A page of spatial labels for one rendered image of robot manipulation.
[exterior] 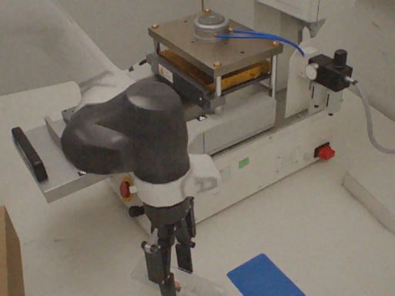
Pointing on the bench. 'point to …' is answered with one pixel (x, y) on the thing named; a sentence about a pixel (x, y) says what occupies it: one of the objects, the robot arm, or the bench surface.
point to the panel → (129, 197)
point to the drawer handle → (29, 153)
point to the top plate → (217, 42)
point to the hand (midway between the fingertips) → (176, 272)
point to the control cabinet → (283, 10)
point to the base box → (268, 162)
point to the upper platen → (249, 75)
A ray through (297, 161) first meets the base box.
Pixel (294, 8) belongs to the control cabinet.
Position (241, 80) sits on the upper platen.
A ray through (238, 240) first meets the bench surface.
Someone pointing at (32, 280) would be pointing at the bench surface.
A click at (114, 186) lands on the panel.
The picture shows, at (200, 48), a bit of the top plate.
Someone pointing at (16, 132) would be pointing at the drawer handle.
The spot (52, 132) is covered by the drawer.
